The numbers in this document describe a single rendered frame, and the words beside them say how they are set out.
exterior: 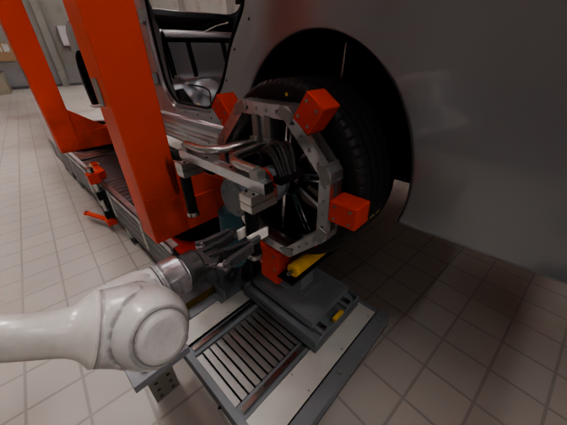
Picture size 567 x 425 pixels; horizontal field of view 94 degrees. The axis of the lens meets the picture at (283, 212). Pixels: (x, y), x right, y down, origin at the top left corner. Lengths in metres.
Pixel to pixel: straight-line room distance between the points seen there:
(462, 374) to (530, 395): 0.25
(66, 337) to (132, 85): 0.87
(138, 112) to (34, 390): 1.29
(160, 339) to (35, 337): 0.14
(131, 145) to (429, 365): 1.58
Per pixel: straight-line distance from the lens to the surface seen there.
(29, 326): 0.45
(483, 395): 1.59
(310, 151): 0.77
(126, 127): 1.13
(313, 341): 1.29
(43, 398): 1.72
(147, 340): 0.39
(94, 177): 2.43
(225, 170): 0.75
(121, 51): 1.13
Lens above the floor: 1.24
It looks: 31 degrees down
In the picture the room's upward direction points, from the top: 1 degrees counter-clockwise
